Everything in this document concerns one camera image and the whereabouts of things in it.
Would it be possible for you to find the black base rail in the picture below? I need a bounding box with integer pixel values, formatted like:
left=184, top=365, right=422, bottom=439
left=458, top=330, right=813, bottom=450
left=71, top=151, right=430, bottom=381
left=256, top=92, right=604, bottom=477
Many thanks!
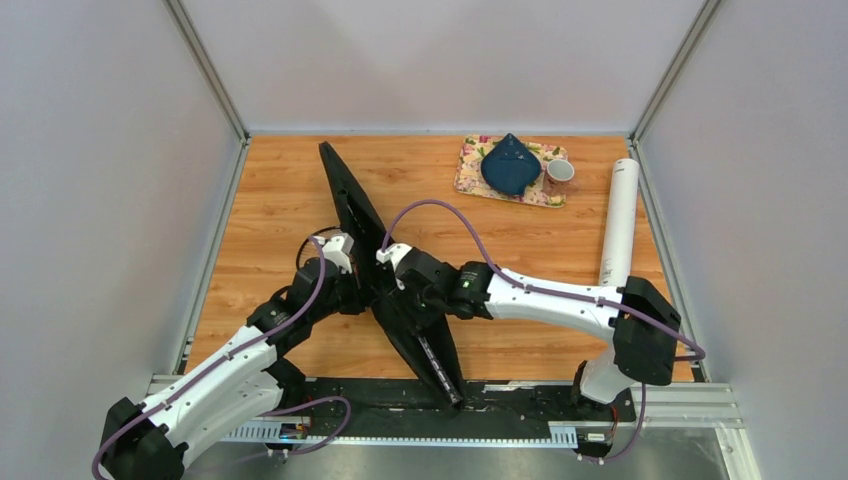
left=282, top=378, right=638, bottom=456

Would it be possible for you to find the floral tray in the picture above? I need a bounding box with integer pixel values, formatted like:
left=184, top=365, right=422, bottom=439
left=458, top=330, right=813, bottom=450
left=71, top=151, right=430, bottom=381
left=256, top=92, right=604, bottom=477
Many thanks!
left=454, top=134, right=573, bottom=208

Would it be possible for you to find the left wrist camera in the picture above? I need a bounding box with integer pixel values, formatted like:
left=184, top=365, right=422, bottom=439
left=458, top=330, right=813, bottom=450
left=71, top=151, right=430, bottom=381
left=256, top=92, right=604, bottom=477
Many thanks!
left=321, top=233, right=354, bottom=274

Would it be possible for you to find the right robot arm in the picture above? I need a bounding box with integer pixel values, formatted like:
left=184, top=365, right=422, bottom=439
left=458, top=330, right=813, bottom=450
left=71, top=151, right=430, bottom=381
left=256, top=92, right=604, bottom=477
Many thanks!
left=376, top=243, right=681, bottom=419

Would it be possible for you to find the black racket bag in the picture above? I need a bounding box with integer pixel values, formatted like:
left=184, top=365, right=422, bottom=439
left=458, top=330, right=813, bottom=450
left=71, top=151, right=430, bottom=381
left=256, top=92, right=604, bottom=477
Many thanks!
left=318, top=141, right=465, bottom=409

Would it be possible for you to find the badminton racket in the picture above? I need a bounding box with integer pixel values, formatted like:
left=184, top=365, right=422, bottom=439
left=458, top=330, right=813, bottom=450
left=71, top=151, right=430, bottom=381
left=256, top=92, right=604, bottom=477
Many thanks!
left=295, top=226, right=340, bottom=269

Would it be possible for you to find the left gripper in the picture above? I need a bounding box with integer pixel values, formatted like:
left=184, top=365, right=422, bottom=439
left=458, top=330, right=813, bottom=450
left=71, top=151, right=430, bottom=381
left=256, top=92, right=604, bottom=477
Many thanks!
left=310, top=261, right=380, bottom=323

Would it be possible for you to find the white shuttlecock tube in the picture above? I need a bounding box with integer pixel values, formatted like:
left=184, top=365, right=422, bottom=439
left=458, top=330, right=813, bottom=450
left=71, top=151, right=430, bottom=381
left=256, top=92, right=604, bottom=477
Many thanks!
left=599, top=158, right=640, bottom=287

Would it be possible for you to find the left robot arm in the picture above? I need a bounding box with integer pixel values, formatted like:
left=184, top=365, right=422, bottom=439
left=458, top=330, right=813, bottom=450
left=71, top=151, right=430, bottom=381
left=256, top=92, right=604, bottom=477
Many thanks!
left=91, top=258, right=356, bottom=479

